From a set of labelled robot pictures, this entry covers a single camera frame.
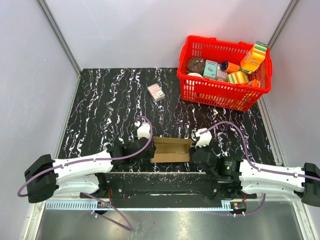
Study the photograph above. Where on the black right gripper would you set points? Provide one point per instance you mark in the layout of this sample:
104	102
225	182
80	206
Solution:
206	148

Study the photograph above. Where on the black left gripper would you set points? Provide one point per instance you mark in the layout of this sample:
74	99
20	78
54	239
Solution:
150	154

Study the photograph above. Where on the brown cardboard box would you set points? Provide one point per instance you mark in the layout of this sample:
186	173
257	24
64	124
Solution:
171	150

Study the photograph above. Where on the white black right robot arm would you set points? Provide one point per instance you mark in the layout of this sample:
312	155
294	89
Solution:
235	178

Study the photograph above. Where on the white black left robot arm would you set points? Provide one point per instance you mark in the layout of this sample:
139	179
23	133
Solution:
48	177

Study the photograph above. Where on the small grey card box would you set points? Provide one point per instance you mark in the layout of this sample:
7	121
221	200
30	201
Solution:
156	92

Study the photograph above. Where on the pink grey small box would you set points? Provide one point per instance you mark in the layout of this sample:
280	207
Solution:
221	75

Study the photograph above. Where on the teal small box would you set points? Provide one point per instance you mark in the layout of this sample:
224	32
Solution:
210	69

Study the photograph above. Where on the red plastic shopping basket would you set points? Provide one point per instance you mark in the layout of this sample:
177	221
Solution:
218	93

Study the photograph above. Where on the white round container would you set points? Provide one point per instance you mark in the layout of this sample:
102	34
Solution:
194	74

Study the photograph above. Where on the yellow green striped sponge pack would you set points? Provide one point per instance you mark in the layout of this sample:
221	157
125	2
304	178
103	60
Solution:
238	77

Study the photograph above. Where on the small orange packet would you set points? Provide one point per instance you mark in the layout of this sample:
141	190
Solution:
254	83

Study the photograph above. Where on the brown round bread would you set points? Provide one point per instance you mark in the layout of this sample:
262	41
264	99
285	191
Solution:
196	65

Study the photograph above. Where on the orange can with blue lid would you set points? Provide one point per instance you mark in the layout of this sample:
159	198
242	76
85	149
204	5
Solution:
229	67

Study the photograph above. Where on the tall orange juice carton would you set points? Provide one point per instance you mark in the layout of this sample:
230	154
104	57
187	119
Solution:
254	57

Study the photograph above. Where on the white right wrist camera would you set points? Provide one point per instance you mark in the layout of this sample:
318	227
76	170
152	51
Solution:
203	137

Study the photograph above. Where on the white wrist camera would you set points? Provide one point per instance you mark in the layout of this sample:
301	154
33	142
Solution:
203	137
143	130

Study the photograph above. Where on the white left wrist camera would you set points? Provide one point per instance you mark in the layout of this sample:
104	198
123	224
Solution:
143	130

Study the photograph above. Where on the aluminium front rail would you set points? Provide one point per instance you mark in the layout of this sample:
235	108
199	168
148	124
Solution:
160	203

